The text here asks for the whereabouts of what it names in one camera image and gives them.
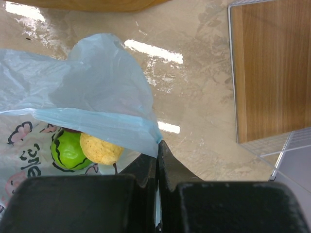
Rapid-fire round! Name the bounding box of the light blue plastic bag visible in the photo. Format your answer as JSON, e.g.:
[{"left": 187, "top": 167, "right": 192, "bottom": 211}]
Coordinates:
[{"left": 0, "top": 33, "right": 162, "bottom": 212}]

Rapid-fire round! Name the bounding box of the white wire wooden shelf rack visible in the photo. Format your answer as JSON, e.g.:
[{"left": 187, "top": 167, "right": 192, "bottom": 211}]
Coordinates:
[{"left": 228, "top": 0, "right": 311, "bottom": 171}]

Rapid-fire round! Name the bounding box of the brown Trader Joe's tote bag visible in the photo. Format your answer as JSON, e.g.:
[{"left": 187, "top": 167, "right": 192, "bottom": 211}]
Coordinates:
[{"left": 11, "top": 0, "right": 168, "bottom": 12}]

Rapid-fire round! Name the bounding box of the yellow pear toy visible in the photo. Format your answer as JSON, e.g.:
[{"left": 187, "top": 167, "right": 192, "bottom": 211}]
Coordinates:
[{"left": 80, "top": 133, "right": 124, "bottom": 174}]

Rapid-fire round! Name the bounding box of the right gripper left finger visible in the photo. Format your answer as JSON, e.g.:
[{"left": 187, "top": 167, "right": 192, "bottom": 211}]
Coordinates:
[{"left": 0, "top": 154, "right": 157, "bottom": 233}]

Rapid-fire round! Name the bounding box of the green watermelon toy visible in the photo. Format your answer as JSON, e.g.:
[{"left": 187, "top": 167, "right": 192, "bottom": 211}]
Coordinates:
[{"left": 51, "top": 130, "right": 93, "bottom": 172}]

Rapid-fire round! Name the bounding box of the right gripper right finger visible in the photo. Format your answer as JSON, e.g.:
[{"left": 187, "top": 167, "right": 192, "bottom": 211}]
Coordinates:
[{"left": 157, "top": 141, "right": 311, "bottom": 233}]

